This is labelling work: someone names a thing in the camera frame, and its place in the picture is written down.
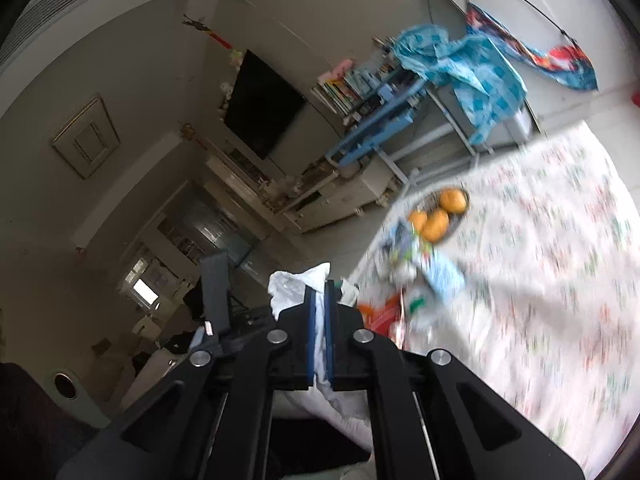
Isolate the red snack wrapper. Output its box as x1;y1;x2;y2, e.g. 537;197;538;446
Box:
357;292;406;349

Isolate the blue green juice carton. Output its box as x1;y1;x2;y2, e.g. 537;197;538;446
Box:
383;220;465;304

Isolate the orange mango left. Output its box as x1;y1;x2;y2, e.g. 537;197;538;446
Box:
408;210;428;233

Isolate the orange mango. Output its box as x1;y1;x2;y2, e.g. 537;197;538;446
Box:
408;210;428;233
439;188;469;214
421;208;449;243

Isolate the orange mango middle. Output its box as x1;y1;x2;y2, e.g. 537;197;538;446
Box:
421;208;449;243

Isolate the cream tv cabinet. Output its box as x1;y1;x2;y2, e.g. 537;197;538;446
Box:
203;150;394;232

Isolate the woven fruit basket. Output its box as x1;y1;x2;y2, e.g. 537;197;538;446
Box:
407;188;470;245

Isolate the orange mango right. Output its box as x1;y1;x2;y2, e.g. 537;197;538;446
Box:
439;188;469;214

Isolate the floral tablecloth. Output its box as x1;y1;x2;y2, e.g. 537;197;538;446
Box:
347;120;640;478

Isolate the blue study desk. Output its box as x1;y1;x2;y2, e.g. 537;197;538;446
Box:
326;70;480;186

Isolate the row of books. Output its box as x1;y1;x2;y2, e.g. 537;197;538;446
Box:
310;56;398;117

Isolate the blue checkered cloth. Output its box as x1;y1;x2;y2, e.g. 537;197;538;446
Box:
393;24;527;145

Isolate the white balcony cabinet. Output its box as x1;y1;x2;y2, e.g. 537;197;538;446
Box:
422;0;597;146

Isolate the black wall television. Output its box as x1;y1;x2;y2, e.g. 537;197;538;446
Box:
224;50;307;159

